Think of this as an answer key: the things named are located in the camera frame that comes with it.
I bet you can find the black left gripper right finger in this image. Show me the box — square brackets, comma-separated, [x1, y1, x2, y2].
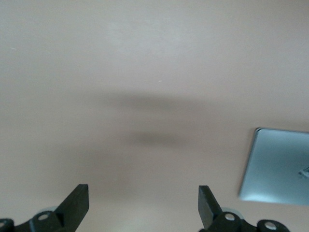
[198, 185, 290, 232]

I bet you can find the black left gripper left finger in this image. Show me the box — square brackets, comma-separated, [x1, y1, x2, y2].
[0, 184, 90, 232]

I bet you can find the grey open-lid laptop computer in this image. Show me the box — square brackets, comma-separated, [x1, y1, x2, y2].
[237, 127, 309, 206]

